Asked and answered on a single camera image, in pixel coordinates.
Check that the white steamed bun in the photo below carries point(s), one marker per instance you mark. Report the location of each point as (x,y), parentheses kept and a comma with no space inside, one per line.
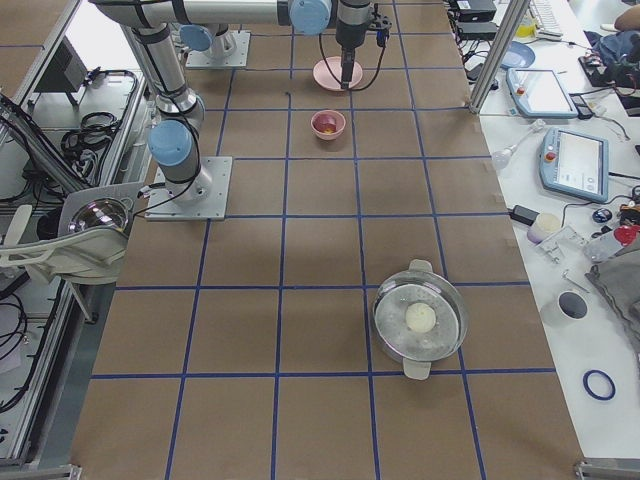
(420,317)

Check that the blue teach pendant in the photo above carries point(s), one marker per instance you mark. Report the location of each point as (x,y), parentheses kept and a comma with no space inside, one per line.
(538,93)
(575,164)

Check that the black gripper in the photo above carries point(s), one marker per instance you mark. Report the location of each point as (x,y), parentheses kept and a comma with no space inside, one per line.
(348,31)

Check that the aluminium frame post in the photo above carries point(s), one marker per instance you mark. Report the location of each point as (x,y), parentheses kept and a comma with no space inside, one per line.
(509,23)

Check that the white mug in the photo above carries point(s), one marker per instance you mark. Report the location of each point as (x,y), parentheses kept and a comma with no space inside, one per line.
(565,308)

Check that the white light bulb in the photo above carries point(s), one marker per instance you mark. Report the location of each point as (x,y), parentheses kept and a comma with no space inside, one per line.
(501,158)

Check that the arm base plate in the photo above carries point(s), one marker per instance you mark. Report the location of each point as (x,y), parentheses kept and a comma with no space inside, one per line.
(227,51)
(206,198)

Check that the grey folded cloth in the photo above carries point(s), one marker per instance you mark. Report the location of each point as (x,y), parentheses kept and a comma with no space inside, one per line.
(617,280)

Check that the pink bowl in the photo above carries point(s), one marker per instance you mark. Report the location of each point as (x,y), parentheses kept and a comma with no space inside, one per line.
(341,124)

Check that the white paper cup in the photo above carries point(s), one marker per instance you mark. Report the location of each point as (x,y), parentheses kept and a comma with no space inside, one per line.
(544,225)

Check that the glass pot lid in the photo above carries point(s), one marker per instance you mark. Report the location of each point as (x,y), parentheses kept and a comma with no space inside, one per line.
(108,212)

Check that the black power adapter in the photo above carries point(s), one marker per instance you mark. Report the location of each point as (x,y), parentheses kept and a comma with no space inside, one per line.
(523,215)

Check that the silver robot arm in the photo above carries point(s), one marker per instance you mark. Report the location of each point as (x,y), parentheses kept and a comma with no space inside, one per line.
(148,20)
(174,141)

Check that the blue plate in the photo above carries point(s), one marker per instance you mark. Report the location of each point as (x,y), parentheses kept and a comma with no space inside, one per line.
(518,55)

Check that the red apple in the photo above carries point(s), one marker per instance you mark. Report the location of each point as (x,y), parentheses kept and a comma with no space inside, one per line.
(326,124)

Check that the pink plate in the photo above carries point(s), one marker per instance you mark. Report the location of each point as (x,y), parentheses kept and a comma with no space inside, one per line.
(327,73)

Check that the steel steamer pot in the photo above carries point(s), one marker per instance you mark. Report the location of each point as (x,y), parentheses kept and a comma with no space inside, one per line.
(417,352)

